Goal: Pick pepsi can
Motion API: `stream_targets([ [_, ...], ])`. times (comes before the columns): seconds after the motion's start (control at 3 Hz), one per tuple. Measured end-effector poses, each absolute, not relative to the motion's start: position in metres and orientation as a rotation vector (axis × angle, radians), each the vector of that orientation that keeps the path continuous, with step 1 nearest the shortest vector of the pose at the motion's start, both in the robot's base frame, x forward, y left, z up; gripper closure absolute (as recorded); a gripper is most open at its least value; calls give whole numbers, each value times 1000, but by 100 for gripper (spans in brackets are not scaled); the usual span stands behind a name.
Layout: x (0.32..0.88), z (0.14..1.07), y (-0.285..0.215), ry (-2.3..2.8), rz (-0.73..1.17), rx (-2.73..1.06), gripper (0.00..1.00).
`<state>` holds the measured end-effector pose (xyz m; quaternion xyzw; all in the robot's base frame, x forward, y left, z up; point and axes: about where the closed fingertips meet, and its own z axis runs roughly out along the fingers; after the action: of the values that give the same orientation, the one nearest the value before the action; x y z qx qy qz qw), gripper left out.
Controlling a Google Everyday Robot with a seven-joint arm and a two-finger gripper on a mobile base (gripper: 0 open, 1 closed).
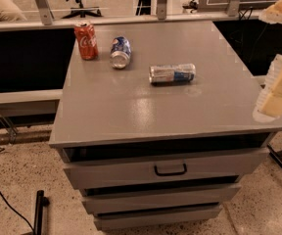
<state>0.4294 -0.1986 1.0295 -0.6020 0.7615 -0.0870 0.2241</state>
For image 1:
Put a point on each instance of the black stand foot left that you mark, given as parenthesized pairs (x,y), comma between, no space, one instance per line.
(41,202)

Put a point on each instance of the grey drawer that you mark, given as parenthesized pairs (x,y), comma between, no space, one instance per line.
(160,199)
(127,220)
(133,171)

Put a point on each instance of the grey metal railing frame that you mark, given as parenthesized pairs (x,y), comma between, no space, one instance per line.
(51,13)

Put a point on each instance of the top grey drawer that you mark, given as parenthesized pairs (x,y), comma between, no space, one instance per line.
(133,171)

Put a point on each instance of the middle grey drawer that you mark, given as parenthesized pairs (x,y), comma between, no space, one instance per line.
(160,199)

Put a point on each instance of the red coca-cola can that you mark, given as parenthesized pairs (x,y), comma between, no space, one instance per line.
(86,39)

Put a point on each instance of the black drawer handle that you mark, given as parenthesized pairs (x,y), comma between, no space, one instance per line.
(166,171)

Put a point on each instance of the blue pepsi can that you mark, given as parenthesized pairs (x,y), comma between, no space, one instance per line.
(120,53)

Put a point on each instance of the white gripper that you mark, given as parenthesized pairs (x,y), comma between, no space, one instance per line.
(269,105)

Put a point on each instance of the bottom grey drawer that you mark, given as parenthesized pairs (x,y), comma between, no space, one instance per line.
(127,220)

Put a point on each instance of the grey drawer cabinet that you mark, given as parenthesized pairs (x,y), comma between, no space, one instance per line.
(108,114)

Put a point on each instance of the silver blue red bull can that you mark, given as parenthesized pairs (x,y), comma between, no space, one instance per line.
(172,73)

